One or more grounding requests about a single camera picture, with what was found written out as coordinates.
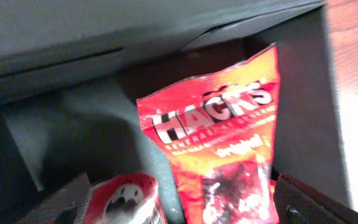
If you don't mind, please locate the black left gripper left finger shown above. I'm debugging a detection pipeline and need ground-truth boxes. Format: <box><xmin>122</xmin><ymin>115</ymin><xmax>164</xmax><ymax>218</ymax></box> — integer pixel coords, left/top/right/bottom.
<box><xmin>15</xmin><ymin>174</ymin><xmax>91</xmax><ymax>224</ymax></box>

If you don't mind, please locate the black gift box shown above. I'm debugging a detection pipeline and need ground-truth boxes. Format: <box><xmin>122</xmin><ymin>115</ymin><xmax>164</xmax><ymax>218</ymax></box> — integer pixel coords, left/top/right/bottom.
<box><xmin>0</xmin><ymin>1</ymin><xmax>351</xmax><ymax>223</ymax></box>

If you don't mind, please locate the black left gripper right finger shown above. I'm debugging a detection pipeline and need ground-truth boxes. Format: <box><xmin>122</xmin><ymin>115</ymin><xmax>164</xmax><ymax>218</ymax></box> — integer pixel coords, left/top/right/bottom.
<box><xmin>273</xmin><ymin>174</ymin><xmax>358</xmax><ymax>224</ymax></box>

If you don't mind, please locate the red Pringles can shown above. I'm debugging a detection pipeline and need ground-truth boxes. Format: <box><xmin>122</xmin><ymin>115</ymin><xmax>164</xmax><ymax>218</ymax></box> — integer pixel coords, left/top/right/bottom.
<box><xmin>83</xmin><ymin>172</ymin><xmax>168</xmax><ymax>224</ymax></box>

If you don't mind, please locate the red Hacks candy bag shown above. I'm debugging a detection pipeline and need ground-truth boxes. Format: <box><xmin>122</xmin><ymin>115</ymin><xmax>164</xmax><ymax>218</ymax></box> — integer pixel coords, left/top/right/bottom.
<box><xmin>137</xmin><ymin>45</ymin><xmax>280</xmax><ymax>223</ymax></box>

